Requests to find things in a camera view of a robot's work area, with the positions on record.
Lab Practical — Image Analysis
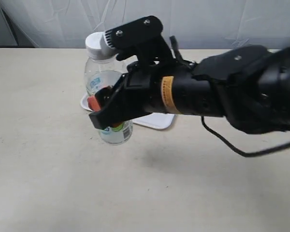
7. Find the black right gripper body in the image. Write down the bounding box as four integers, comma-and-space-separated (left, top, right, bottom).
89, 61, 197, 129

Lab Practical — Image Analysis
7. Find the clear plastic bottle white cap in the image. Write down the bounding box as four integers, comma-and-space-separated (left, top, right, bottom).
84, 32, 133, 145

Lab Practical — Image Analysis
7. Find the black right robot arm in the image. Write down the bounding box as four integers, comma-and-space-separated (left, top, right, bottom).
89, 45, 290, 134

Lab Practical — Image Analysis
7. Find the white rectangular plastic tray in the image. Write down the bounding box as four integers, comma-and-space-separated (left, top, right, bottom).
80, 92, 176, 131

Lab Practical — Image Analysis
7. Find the white backdrop cloth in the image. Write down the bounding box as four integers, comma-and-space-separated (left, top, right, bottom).
0, 0, 290, 49

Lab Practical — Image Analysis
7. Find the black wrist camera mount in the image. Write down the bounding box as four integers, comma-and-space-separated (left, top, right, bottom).
101, 15, 174, 69

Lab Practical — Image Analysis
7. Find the black cable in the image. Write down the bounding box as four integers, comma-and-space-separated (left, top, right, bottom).
201, 115, 290, 158

